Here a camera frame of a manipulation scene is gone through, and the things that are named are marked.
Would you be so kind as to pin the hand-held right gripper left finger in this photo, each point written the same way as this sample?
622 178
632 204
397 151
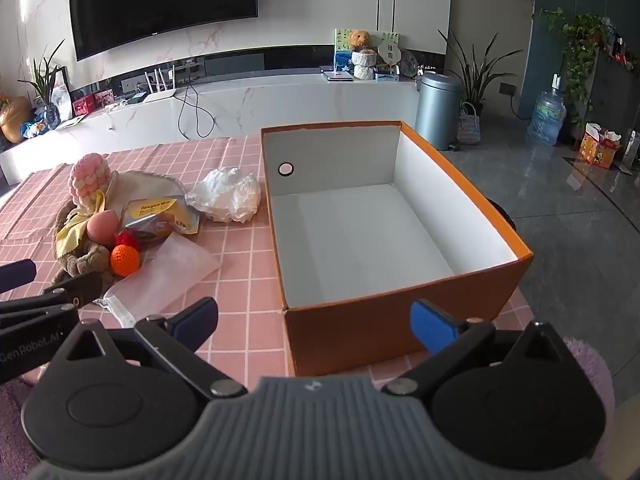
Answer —
196 317

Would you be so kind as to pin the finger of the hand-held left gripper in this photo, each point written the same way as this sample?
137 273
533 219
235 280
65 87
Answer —
17 275
80 286

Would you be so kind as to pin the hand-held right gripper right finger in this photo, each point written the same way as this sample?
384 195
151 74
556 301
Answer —
432 322

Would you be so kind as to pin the brown braided plush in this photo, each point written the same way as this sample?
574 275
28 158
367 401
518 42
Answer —
85 266

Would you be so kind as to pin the yellow cloth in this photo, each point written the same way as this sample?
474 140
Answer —
75 242

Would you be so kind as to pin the orange crochet ball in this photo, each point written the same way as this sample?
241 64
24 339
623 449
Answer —
125 261

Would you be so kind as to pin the translucent plastic pouch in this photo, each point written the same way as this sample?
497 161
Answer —
170 270

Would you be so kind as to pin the orange cardboard box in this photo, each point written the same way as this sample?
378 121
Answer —
375 330

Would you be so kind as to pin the pink egg-shaped makeup sponge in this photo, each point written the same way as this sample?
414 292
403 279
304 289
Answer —
102 227

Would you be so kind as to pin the red crochet ball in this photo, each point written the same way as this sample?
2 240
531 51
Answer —
128 239

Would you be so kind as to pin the yellow wet wipes packet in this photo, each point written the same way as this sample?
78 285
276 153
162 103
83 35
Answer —
155 212

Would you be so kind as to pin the pink knitted toy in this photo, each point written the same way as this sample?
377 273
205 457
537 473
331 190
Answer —
90 177

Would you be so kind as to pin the cream round cloth pad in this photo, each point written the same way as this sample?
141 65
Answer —
145 185

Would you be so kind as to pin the crumpled white paper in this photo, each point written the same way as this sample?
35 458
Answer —
230 195

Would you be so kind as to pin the black round object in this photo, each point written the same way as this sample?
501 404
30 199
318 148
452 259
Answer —
504 215

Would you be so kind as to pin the blue plastic bag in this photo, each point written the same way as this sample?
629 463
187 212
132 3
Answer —
35 129

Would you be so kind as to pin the golden vase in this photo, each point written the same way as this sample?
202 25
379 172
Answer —
15 120

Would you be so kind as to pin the stack of papers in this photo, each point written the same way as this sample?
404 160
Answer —
71 122

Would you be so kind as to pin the plant in blue vase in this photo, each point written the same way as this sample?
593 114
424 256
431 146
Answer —
47 115

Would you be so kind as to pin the dark red box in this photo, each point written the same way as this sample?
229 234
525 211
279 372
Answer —
84 106

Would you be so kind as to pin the pink patterned box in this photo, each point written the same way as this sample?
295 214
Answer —
105 98

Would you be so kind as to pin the small black box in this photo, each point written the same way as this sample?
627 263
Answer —
137 99

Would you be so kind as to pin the woven basket bag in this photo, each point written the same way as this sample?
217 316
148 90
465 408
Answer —
468 130

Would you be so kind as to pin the white router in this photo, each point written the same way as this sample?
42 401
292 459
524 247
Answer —
160 95

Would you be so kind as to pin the grey metal trash can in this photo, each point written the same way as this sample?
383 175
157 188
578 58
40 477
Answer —
435 110

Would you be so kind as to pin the blue water jug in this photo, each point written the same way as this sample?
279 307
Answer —
546 120

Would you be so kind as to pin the white marble console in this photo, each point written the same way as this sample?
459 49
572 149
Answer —
300 105

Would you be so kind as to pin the red gift box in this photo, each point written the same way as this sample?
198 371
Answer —
597 152

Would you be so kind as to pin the tall green potted plant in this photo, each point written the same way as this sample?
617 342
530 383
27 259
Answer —
475 80

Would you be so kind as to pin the white plastic stand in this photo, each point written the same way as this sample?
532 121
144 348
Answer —
631 152

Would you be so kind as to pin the silver laptop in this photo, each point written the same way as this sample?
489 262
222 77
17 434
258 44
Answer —
337 76

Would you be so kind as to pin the teddy bear on shelf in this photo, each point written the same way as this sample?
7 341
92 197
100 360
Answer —
364 66

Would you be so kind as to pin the round paper fan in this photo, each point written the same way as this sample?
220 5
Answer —
389 53

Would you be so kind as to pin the green and blue painting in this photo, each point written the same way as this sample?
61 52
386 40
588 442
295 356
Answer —
342 50

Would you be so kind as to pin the dark grey cabinet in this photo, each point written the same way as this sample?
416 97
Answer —
615 100

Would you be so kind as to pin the brown teddy bear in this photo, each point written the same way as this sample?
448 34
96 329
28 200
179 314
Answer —
360 40

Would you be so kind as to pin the black television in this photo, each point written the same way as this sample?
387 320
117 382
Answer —
160 0

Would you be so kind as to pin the hanging vine plant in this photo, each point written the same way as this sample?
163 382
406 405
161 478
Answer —
580 35

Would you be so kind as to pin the black picture frame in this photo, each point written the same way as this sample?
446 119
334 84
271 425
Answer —
62 95

